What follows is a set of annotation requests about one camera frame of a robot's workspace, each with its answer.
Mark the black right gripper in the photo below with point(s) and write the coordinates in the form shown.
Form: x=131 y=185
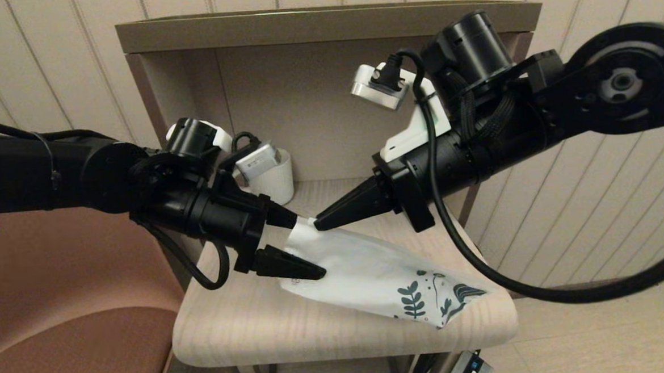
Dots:
x=467 y=156

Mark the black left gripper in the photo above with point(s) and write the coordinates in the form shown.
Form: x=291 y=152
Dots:
x=220 y=215

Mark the white floral zip pouch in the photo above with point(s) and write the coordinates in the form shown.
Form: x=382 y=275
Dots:
x=359 y=276

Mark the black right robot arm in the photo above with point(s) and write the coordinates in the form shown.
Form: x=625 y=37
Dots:
x=622 y=86

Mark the white ribbed ceramic mug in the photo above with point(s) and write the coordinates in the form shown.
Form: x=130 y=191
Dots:
x=278 y=183

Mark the beige wooden desk with hutch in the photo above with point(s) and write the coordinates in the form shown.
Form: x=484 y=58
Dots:
x=323 y=28

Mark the pink chair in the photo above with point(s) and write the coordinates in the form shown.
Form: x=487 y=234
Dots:
x=62 y=360

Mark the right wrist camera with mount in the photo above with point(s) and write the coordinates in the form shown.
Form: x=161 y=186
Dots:
x=414 y=136

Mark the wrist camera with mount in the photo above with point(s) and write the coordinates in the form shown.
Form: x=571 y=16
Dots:
x=257 y=163
x=414 y=136

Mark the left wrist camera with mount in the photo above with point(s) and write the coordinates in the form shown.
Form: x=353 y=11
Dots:
x=257 y=163

